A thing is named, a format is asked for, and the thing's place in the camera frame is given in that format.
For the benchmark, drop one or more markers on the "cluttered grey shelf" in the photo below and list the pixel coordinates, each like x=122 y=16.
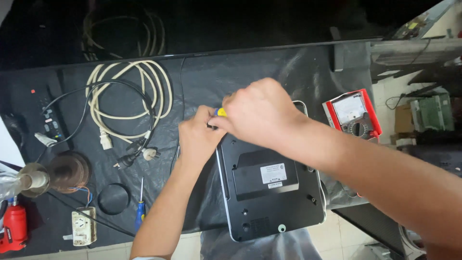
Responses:
x=418 y=54

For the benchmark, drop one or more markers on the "person's right fingers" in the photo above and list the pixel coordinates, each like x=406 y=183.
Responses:
x=222 y=122

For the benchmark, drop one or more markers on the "black table cloth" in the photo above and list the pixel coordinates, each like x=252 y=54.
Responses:
x=231 y=72

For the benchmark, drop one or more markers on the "white wall socket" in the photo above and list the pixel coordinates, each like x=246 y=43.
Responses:
x=83 y=225

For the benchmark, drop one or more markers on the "clear plastic bag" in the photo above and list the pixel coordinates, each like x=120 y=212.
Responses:
x=8 y=186

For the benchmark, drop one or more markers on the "green circuit board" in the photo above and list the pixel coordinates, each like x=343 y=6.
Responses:
x=432 y=112

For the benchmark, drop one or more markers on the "grey plastic sheet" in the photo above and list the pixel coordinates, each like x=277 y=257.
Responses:
x=263 y=249

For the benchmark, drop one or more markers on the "person's right hand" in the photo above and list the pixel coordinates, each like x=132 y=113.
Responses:
x=260 y=108

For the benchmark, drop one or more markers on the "person's left hand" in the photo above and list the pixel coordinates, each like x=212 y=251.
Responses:
x=196 y=141

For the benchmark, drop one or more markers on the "black flat television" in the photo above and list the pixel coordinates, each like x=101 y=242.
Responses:
x=234 y=21

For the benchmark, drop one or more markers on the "black remote control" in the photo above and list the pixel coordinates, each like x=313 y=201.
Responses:
x=50 y=121

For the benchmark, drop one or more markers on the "red power tool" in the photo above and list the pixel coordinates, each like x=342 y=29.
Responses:
x=13 y=225

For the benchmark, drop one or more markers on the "red analog multimeter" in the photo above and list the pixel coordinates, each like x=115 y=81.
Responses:
x=352 y=112

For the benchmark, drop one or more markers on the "person's left fingers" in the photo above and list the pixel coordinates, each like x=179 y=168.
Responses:
x=205 y=115

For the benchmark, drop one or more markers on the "small white tube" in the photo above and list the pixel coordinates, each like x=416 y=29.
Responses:
x=45 y=139

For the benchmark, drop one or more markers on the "brown round lamp base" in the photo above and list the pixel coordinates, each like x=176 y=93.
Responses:
x=68 y=171

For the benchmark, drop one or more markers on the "black appliance with white rim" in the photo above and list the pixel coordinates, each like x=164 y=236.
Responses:
x=267 y=191

